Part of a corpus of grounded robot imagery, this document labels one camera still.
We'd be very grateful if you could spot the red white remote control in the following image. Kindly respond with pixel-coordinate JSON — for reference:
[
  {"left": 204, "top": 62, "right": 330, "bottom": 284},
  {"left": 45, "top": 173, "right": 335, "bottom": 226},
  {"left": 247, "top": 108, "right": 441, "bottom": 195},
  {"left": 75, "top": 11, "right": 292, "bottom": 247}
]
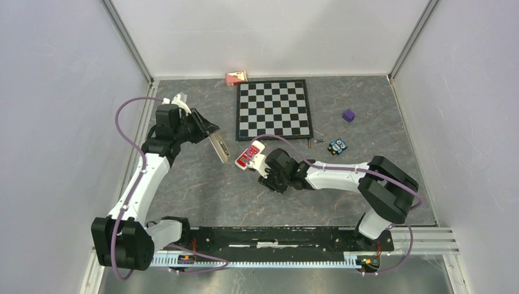
[{"left": 234, "top": 140, "right": 265, "bottom": 170}]

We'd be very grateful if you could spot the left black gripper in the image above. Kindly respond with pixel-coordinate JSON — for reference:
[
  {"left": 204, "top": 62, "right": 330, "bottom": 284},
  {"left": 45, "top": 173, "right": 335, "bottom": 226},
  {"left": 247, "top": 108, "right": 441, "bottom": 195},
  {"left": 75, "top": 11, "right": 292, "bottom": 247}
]
[{"left": 174, "top": 107, "right": 219, "bottom": 145}]

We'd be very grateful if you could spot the purple cable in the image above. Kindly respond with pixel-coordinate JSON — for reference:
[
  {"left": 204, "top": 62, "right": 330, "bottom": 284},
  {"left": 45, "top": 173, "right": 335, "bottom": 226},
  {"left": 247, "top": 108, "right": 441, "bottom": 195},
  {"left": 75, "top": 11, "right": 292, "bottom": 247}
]
[
  {"left": 253, "top": 134, "right": 424, "bottom": 212},
  {"left": 110, "top": 96, "right": 165, "bottom": 282}
]

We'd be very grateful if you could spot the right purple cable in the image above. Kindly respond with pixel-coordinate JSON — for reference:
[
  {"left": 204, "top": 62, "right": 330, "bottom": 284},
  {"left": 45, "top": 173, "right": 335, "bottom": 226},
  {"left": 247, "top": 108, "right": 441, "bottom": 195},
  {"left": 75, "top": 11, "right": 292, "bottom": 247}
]
[{"left": 253, "top": 134, "right": 424, "bottom": 212}]

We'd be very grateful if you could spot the black white chessboard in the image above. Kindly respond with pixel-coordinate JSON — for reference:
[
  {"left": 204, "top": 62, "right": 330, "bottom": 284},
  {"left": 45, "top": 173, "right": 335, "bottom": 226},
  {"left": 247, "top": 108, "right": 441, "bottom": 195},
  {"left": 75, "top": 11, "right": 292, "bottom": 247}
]
[{"left": 235, "top": 79, "right": 314, "bottom": 141}]

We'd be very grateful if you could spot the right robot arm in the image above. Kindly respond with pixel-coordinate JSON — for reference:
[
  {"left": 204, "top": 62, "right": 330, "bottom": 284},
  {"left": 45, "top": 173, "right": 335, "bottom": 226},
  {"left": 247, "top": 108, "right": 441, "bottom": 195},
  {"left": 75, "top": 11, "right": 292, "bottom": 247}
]
[{"left": 247, "top": 148, "right": 419, "bottom": 250}]

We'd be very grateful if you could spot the beige remote control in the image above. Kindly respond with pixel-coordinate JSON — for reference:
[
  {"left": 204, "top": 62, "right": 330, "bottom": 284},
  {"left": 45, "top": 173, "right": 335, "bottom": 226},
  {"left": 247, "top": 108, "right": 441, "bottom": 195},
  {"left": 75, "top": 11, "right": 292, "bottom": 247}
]
[{"left": 209, "top": 131, "right": 230, "bottom": 164}]

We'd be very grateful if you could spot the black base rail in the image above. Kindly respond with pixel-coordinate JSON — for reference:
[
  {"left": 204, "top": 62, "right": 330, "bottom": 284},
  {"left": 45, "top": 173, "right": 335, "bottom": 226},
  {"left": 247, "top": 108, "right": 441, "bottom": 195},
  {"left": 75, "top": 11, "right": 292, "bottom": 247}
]
[{"left": 177, "top": 226, "right": 394, "bottom": 262}]

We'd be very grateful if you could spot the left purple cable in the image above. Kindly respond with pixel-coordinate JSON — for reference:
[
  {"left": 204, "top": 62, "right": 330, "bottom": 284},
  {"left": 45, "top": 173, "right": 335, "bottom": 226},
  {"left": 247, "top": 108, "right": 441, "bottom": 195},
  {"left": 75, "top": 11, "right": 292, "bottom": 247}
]
[{"left": 110, "top": 96, "right": 165, "bottom": 282}]

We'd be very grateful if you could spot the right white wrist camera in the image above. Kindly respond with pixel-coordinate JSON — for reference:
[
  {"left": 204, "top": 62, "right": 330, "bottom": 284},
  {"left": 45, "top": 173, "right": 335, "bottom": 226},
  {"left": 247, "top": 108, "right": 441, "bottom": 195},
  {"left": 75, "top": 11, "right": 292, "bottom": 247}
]
[{"left": 248, "top": 152, "right": 268, "bottom": 177}]

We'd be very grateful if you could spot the red orange small box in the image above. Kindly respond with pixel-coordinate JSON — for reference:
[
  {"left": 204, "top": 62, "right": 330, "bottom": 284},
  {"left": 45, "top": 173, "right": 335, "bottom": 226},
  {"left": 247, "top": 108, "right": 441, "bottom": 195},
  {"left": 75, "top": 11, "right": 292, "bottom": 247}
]
[{"left": 225, "top": 70, "right": 248, "bottom": 86}]

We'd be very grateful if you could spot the white slotted cable duct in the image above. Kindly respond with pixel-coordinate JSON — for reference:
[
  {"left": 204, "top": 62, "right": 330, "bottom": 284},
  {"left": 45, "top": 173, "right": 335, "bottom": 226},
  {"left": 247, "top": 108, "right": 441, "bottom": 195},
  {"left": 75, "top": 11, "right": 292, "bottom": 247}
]
[{"left": 150, "top": 251, "right": 381, "bottom": 270}]

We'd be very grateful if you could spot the blue owl toy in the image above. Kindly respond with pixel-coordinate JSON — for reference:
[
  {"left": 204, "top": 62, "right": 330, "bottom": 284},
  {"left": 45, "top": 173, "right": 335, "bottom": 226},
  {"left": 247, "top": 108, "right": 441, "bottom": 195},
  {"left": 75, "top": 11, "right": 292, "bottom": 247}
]
[{"left": 327, "top": 138, "right": 348, "bottom": 156}]

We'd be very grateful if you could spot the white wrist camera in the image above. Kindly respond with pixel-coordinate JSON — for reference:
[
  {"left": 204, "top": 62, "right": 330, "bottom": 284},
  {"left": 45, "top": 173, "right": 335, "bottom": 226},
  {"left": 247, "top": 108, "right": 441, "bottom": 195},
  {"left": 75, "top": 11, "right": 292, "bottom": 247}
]
[
  {"left": 162, "top": 92, "right": 192, "bottom": 115},
  {"left": 248, "top": 152, "right": 268, "bottom": 177}
]

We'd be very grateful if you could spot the purple cube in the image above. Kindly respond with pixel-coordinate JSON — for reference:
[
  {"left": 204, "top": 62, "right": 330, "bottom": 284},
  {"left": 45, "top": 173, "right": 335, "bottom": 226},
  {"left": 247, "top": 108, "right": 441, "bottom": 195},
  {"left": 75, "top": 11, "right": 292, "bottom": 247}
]
[{"left": 342, "top": 109, "right": 356, "bottom": 123}]

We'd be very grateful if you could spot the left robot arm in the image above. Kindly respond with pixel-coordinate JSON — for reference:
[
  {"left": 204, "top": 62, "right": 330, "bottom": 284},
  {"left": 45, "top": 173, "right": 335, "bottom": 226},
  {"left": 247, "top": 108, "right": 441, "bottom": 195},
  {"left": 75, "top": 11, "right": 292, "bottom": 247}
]
[{"left": 91, "top": 104, "right": 220, "bottom": 271}]

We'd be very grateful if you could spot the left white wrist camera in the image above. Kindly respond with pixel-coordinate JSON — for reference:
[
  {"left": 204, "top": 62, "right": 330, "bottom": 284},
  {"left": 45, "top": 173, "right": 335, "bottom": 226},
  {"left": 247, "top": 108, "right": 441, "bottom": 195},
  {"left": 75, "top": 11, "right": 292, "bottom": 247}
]
[{"left": 162, "top": 92, "right": 192, "bottom": 115}]

